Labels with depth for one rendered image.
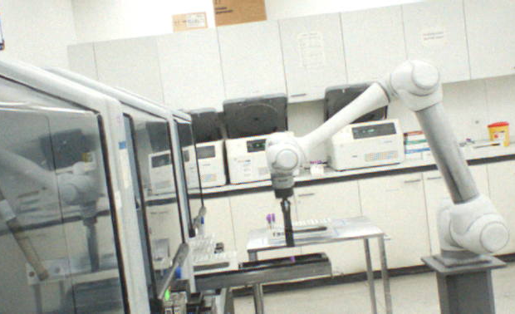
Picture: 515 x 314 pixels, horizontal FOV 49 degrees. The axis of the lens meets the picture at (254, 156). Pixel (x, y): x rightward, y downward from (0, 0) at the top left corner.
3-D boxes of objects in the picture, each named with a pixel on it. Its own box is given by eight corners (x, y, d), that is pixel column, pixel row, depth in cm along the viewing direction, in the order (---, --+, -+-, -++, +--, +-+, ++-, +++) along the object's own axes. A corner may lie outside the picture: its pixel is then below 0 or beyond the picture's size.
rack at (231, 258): (160, 282, 215) (158, 267, 214) (164, 276, 225) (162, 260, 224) (238, 272, 215) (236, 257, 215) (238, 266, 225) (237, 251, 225)
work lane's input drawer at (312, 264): (152, 303, 213) (149, 280, 213) (158, 292, 227) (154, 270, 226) (345, 278, 214) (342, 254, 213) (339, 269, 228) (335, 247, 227)
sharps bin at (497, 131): (494, 149, 480) (492, 123, 478) (486, 148, 497) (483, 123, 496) (515, 146, 480) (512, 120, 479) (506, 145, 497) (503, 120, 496)
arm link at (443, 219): (470, 239, 240) (464, 188, 238) (491, 248, 221) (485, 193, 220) (433, 245, 239) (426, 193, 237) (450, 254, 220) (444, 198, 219)
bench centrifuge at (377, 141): (336, 172, 449) (326, 85, 446) (326, 166, 511) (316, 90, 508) (407, 163, 449) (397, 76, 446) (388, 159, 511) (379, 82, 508)
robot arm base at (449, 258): (470, 250, 245) (469, 237, 244) (493, 262, 222) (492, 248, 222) (429, 255, 244) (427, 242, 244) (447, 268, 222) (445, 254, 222)
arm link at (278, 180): (270, 174, 217) (272, 190, 217) (294, 171, 217) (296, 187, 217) (269, 173, 226) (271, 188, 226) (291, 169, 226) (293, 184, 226)
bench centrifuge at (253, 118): (230, 186, 448) (219, 99, 444) (232, 179, 510) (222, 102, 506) (301, 177, 449) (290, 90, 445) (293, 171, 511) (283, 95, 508)
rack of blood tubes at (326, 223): (267, 242, 253) (265, 229, 253) (267, 238, 263) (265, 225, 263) (333, 235, 253) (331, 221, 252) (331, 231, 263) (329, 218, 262)
